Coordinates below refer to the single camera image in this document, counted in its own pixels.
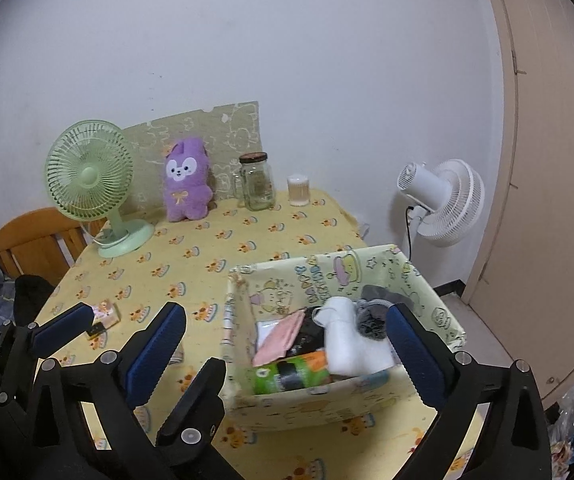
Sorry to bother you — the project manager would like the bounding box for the white fan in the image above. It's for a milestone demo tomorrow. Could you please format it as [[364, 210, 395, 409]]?
[[397, 159, 486, 248]]

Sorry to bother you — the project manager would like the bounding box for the grey sock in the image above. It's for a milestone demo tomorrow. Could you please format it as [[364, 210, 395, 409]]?
[[357, 285, 392, 343]]

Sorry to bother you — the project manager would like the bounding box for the yellow cartoon printed storage box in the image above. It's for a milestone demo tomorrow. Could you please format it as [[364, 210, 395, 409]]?
[[221, 243, 468, 433]]

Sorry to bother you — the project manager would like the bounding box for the pink cloth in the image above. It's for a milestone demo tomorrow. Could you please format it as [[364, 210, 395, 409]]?
[[252, 309, 308, 367]]

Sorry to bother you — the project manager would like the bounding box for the glass jar with dark lid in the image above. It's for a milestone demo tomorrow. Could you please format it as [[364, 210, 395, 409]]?
[[237, 152, 275, 212]]

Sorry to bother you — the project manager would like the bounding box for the black plastic bag roll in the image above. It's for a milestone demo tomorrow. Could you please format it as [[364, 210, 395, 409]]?
[[292, 307, 330, 356]]

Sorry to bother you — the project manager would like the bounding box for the beige door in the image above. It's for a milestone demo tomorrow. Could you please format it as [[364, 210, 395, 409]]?
[[462, 0, 574, 406]]

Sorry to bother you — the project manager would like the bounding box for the small colourful packet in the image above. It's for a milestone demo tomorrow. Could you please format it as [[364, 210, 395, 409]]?
[[88, 299, 120, 339]]

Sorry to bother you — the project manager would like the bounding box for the yellow printed tablecloth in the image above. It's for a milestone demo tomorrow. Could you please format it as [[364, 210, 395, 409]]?
[[32, 187, 472, 480]]

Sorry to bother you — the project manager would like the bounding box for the green desk fan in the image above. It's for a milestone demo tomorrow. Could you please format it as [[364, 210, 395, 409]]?
[[44, 120, 155, 259]]

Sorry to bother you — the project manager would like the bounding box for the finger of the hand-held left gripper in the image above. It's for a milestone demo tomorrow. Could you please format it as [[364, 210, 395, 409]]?
[[4, 304, 95, 361], [137, 357, 228, 480]]

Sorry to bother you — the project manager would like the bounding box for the beige printed board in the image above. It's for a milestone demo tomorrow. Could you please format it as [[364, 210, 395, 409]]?
[[122, 101, 262, 223]]

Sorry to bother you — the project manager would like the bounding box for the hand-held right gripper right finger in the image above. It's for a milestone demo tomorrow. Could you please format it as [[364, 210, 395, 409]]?
[[386, 303, 552, 480]]

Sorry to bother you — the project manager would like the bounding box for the cotton swab container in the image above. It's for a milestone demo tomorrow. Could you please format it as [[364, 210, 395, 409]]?
[[287, 174, 311, 207]]

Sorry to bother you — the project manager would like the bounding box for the black cloth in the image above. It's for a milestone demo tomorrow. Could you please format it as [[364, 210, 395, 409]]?
[[12, 274, 58, 331]]

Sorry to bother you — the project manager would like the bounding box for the wooden chair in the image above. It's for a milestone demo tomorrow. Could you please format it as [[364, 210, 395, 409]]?
[[0, 207, 108, 281]]

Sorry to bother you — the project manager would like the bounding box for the purple plush bunny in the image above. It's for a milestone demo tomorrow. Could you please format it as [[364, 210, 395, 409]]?
[[162, 137, 215, 222]]

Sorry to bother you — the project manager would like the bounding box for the white towel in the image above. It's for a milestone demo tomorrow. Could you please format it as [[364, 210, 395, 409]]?
[[324, 296, 395, 376]]

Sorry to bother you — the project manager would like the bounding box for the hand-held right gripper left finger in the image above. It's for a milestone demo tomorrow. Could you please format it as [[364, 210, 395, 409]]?
[[34, 302, 186, 480]]

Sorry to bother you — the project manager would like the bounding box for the green packet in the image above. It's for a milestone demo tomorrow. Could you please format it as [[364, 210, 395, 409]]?
[[252, 351, 332, 396]]

